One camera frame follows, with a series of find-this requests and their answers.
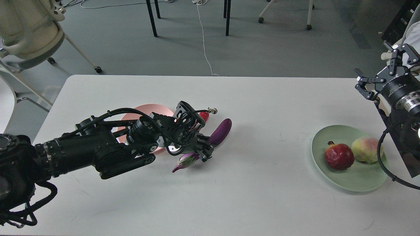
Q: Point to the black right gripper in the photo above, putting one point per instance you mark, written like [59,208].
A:
[401,92]

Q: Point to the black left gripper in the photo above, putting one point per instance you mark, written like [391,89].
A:
[176,132]

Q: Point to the purple eggplant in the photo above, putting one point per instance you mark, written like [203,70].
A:
[214,140]

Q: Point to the red chili pepper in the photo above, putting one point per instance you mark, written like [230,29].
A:
[204,116]

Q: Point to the green pink peach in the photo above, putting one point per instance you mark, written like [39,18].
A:
[365,149]

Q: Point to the red pomegranate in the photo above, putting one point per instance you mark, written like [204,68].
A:
[339,156]

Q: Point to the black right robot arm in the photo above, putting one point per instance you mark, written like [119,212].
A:
[402,125]

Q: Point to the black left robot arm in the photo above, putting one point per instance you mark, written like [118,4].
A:
[114,143]

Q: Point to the white chair at right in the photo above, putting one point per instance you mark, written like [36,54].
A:
[411,36]

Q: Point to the pink plastic plate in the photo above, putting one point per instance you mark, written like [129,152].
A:
[147,109]

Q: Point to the white chair base with casters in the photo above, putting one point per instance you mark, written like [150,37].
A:
[287,14]

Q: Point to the green plastic plate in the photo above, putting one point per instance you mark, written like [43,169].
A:
[360,177]

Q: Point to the black table legs right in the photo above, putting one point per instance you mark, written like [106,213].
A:
[226,15]

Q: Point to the black table legs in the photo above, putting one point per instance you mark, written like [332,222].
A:
[226,15]
[151,15]

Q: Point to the black table legs left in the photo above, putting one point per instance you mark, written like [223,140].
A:
[151,15]

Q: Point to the cream office chair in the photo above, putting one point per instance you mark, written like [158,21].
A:
[31,32]

